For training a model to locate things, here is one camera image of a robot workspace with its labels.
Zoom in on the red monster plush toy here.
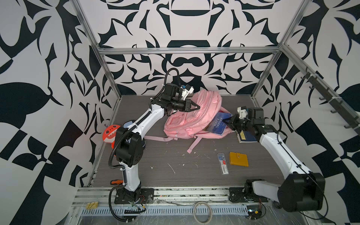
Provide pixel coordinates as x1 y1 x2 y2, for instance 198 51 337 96
102 125 121 149

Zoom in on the roll of clear tape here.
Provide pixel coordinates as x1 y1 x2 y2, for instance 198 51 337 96
192 202 213 225

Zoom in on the blue animal farm book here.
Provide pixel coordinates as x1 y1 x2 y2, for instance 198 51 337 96
204 112 232 136

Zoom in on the pink student backpack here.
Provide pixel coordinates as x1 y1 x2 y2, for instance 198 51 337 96
145 90 233 153

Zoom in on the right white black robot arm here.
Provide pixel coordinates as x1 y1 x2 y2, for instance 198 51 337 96
223 106 327 212

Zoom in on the blue pencil case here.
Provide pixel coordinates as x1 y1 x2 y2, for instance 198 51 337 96
123 120 146 149

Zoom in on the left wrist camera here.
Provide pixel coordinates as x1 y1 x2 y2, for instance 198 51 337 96
181 84 194 100

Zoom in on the yellow tape piece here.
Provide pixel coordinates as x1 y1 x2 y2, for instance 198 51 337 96
85 202 98 210

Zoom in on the dark blue notebook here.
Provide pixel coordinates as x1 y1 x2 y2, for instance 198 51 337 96
237 131 257 143

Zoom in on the black hook rail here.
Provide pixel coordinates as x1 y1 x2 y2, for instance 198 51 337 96
301 67 360 135

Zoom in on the clear pen refill box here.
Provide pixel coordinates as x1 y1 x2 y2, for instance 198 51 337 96
217 153 229 175

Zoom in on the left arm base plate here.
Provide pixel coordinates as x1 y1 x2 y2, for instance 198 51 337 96
114 188 154 204

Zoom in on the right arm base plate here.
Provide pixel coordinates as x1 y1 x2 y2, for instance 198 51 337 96
228 187 269 203

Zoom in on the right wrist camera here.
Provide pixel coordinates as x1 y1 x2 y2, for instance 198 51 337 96
237 106 248 119

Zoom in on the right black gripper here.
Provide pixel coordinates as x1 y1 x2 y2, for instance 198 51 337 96
223 113 255 133

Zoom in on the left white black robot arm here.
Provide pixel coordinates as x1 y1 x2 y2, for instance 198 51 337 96
108 68 200 194

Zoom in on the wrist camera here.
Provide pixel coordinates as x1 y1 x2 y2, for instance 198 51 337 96
181 84 194 100
237 106 248 119

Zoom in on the orange handled tool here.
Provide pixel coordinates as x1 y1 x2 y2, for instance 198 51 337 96
110 180 123 185

